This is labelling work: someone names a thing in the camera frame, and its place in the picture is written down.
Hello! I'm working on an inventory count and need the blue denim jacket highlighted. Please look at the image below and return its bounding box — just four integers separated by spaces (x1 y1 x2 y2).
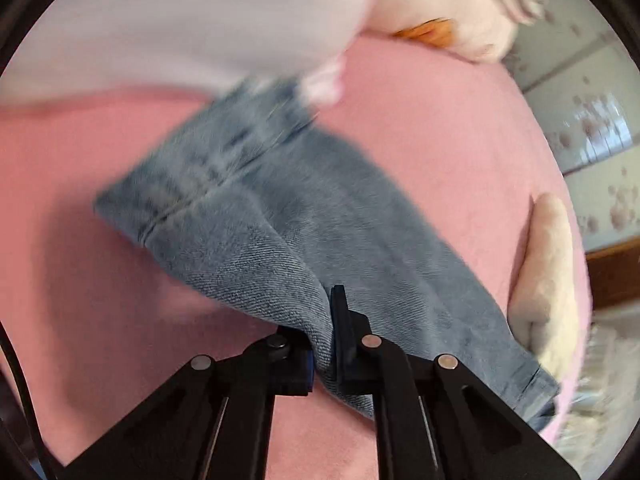
94 81 560 430

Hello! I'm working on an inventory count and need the folded white fleece garment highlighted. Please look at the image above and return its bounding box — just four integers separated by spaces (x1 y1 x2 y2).
508 193 579 382

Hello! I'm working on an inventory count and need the pink plush bed cover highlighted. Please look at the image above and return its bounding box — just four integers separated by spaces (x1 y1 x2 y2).
1 36 568 463

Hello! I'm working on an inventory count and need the lace covered furniture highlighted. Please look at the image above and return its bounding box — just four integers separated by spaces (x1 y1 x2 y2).
554 302 639 479

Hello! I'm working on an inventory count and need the brown wooden door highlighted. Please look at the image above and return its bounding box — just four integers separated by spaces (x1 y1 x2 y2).
586 236 640 310

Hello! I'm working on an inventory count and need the floral sliding wardrobe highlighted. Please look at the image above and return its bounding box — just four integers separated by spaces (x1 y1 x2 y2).
503 0 639 252

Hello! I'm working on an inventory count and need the pink cartoon pillow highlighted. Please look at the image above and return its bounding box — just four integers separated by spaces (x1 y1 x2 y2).
1 0 374 106

